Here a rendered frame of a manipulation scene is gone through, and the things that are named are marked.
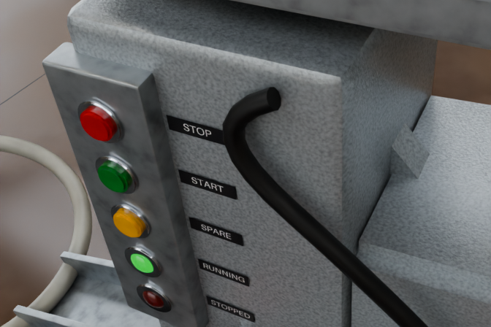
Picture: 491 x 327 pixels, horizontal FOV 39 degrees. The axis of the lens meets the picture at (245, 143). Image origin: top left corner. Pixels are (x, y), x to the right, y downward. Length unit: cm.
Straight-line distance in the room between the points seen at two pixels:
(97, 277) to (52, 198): 155
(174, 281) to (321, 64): 27
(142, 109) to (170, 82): 3
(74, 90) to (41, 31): 314
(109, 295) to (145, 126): 65
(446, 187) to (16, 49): 311
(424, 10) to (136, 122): 21
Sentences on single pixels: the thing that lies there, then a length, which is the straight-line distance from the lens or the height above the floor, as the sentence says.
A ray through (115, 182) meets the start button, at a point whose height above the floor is 144.
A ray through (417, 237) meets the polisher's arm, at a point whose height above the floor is 141.
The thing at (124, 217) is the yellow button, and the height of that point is 140.
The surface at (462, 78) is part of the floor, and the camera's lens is 299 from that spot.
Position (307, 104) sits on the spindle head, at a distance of 39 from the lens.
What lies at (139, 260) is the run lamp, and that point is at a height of 135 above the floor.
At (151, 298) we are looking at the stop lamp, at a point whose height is 130.
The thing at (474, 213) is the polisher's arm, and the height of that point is 141.
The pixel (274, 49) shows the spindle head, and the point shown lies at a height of 156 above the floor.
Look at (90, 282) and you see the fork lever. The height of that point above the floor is 93.
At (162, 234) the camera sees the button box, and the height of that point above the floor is 139.
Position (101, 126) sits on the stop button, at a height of 150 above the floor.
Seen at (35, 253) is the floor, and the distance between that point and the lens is 249.
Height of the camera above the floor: 179
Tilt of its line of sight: 42 degrees down
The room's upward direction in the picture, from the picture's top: 7 degrees counter-clockwise
